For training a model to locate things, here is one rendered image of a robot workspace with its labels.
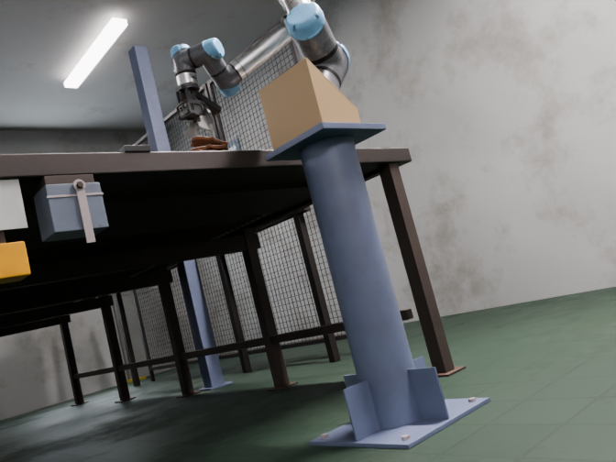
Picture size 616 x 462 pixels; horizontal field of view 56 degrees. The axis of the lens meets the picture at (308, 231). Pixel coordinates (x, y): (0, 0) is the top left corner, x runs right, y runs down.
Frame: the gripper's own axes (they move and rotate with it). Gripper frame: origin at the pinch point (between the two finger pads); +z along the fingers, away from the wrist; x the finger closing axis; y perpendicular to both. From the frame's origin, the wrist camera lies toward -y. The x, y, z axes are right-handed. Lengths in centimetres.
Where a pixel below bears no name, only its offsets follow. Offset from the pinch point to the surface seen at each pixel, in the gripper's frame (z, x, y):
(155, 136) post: -68, -155, -106
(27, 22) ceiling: -196, -251, -86
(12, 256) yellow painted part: 38, 16, 82
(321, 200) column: 37, 48, 7
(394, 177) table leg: 25, 36, -62
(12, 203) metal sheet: 25, 14, 78
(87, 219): 31, 19, 64
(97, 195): 25, 19, 60
